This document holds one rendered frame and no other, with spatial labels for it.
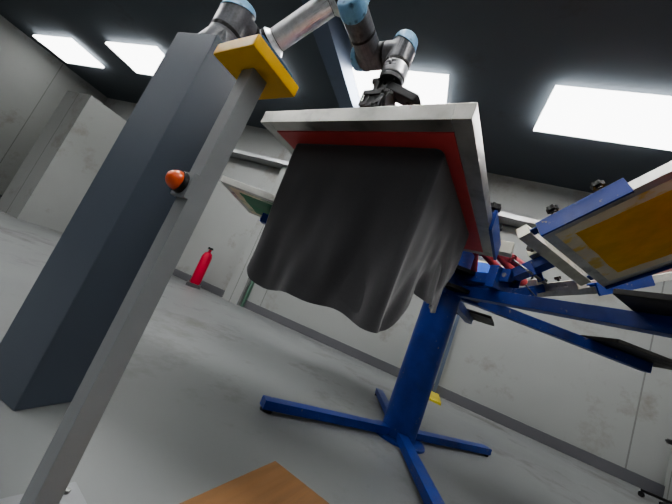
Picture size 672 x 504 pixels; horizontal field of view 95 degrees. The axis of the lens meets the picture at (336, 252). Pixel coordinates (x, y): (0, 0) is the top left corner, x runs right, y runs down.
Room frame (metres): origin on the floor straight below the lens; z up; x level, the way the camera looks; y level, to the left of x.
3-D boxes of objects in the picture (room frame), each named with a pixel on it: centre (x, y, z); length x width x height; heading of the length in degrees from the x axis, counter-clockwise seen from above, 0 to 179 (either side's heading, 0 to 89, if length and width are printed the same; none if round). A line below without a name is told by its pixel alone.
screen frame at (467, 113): (0.99, -0.12, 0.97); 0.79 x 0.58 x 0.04; 146
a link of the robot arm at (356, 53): (0.83, 0.14, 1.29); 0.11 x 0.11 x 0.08; 60
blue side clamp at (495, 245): (1.04, -0.48, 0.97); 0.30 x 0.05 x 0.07; 146
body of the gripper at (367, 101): (0.79, 0.04, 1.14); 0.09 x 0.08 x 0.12; 56
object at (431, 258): (0.83, -0.26, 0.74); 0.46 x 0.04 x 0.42; 146
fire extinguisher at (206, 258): (5.13, 1.94, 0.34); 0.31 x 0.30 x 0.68; 160
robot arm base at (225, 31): (1.00, 0.66, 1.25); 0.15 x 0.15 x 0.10
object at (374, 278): (0.75, 0.04, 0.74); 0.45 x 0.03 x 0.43; 56
